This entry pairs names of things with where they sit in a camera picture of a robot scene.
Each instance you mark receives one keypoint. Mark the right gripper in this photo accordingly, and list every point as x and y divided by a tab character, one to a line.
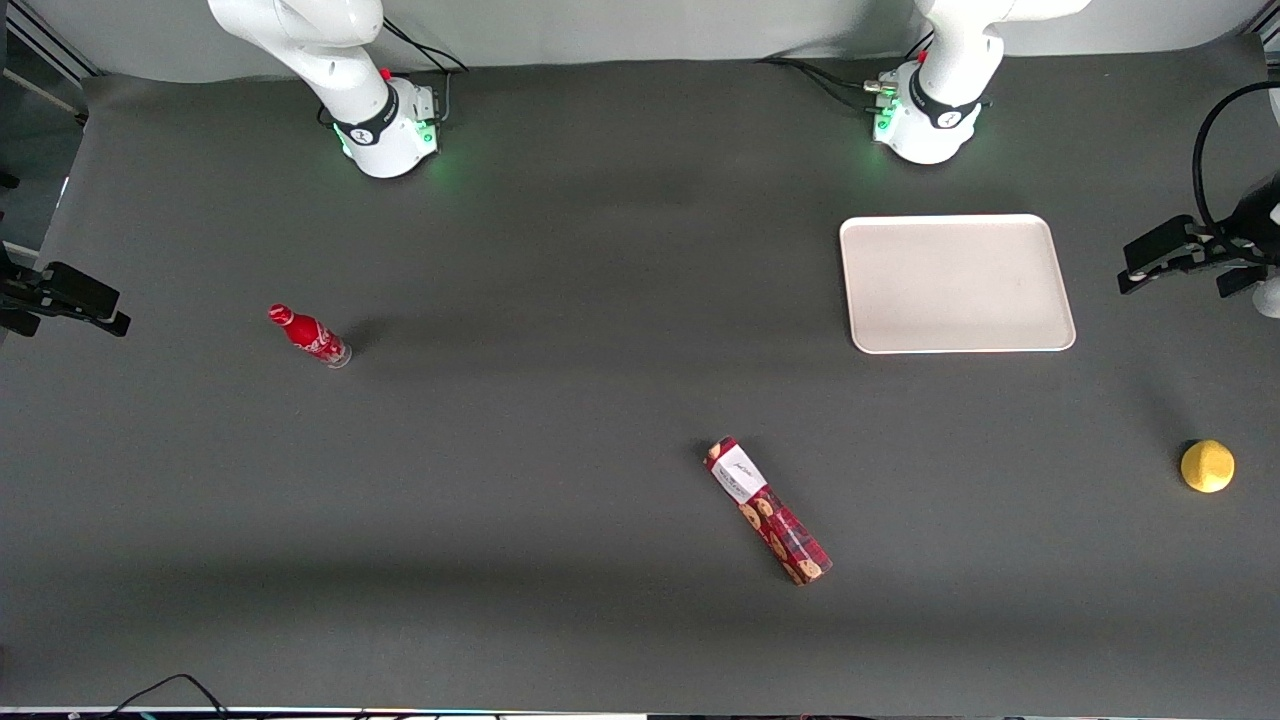
12	291

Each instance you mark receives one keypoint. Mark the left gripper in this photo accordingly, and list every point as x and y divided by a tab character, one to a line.
1252	224

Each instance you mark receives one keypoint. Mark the red cookie box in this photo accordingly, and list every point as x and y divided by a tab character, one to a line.
768	510

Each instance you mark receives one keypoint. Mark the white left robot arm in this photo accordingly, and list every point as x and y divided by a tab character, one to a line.
935	110

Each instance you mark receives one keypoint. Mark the white rectangular tray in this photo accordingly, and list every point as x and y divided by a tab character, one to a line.
955	285

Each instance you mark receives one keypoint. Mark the red cola bottle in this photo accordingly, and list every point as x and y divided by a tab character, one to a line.
308	334

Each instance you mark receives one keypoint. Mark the yellow lemon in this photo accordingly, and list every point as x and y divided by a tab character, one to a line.
1207	467

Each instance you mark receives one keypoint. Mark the dark grey table mat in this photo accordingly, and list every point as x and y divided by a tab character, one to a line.
600	300

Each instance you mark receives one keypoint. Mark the aluminium frame profile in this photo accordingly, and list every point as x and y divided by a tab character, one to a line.
50	42

